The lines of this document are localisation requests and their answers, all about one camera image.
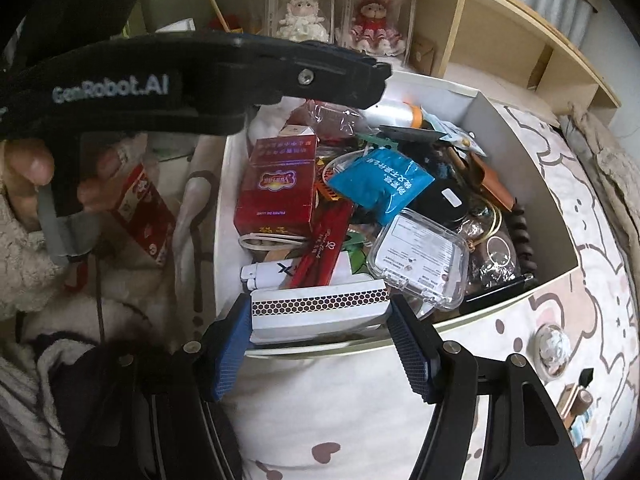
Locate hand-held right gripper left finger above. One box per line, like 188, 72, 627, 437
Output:
61, 292, 253, 480

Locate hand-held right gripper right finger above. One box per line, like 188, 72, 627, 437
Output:
387, 294, 586, 480

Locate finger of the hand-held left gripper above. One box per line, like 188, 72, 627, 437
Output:
235, 34, 378, 68
240, 54, 392, 109

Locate white matchbox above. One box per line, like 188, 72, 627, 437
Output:
249, 280, 393, 346

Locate white ball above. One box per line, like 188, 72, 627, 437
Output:
532, 322, 572, 378

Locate white cardboard box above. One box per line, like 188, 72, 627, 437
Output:
212, 71, 581, 358

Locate person's left forearm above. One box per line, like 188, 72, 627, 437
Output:
0, 192, 71, 321

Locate person's left hand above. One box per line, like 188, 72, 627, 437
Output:
0, 137, 123, 233

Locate white rabbit doll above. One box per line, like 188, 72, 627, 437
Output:
277, 0, 331, 43

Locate white doll in case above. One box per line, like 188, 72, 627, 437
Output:
267, 0, 337, 45

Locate white bottle orange cap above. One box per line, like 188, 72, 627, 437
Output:
362, 100, 426, 128

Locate red dressed bear doll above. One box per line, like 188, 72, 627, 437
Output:
340, 0, 406, 56

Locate yellow box with stick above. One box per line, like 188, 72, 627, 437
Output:
202, 0, 246, 33

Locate small brown paper box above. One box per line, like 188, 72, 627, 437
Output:
411, 37, 438, 73

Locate white rectangular holder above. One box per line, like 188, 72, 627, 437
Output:
155, 19, 196, 36

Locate clear plastic clamshell box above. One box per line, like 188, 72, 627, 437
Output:
366, 208, 471, 311

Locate bear print bedsheet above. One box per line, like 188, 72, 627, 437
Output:
20, 100, 636, 480

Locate red doll in case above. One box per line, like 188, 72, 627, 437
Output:
335, 0, 421, 61

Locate blue foil packet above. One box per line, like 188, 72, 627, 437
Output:
327, 147, 436, 226

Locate black flat case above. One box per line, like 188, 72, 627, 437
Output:
462, 272, 538, 306

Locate red cigarette box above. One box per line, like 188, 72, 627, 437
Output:
234, 135, 318, 236

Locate clear accessory card packet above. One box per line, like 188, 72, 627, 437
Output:
430, 115, 486, 156

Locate red white carton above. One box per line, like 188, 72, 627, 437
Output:
112, 162, 176, 268

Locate red paper sleeve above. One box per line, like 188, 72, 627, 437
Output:
287, 200, 356, 288

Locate black round case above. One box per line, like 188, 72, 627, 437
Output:
410, 180, 476, 226

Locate gold bangle rings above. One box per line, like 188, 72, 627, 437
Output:
467, 200, 503, 251

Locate light wooden block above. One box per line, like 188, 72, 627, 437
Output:
556, 382, 576, 428

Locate wooden shelf unit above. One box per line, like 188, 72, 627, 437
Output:
140, 0, 621, 111

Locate small brown block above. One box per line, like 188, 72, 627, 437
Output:
572, 389, 596, 418

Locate brown leather pouch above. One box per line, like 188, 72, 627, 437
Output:
470, 152, 516, 211

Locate blue white striped packet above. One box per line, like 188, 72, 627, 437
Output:
570, 412, 598, 458

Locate dark beaded string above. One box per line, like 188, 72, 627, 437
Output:
510, 200, 538, 281

